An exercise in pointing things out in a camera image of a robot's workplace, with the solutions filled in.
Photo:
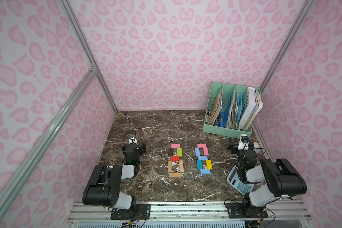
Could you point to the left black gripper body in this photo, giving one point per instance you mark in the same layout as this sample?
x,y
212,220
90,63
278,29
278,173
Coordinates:
x,y
131,146

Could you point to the dark brown block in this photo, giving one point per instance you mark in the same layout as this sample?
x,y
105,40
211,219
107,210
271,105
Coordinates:
x,y
170,152

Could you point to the pink block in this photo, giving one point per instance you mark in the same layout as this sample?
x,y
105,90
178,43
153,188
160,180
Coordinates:
x,y
201,145
205,151
176,146

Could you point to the yellow block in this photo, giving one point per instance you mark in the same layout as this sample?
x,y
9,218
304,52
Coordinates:
x,y
209,164

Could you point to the red block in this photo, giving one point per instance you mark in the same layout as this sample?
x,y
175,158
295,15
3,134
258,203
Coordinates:
x,y
174,158

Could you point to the wooden block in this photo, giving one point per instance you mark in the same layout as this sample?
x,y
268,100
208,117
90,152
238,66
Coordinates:
x,y
181,167
175,175
169,167

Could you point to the pink block top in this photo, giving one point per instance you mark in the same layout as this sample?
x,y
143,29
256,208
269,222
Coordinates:
x,y
201,145

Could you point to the blue block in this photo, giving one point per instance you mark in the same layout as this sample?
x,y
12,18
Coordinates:
x,y
197,151
203,158
205,171

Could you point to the green block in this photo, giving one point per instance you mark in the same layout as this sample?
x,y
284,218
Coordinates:
x,y
179,152

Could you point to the teal block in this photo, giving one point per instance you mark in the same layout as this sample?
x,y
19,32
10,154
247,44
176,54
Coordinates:
x,y
199,164

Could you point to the wooden block bottom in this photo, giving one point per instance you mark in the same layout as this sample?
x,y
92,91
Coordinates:
x,y
175,175

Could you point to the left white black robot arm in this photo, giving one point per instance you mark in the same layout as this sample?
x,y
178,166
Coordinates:
x,y
104,185

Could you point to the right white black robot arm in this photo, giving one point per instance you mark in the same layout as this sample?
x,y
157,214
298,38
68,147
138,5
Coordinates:
x,y
261,182

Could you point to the beige blue stapler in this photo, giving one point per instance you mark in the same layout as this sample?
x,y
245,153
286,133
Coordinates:
x,y
256,147

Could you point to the light blue calculator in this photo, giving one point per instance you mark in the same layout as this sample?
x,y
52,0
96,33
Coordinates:
x,y
237,184

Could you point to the blue mesh folder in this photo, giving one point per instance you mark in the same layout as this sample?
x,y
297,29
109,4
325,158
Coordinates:
x,y
224,113

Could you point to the green desktop file organizer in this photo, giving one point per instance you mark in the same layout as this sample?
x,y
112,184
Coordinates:
x,y
237,95

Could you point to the white binder folder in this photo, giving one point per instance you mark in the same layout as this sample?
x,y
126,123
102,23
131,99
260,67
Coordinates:
x,y
249,108

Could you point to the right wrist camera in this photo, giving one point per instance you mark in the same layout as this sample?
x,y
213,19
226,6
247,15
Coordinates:
x,y
243,143

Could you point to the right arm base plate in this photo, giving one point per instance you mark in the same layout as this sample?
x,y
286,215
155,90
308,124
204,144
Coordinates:
x,y
245,211

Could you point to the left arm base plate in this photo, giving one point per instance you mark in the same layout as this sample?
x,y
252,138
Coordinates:
x,y
140,210

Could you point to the aluminium mounting rail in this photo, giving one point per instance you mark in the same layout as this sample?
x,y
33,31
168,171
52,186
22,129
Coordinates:
x,y
191,211

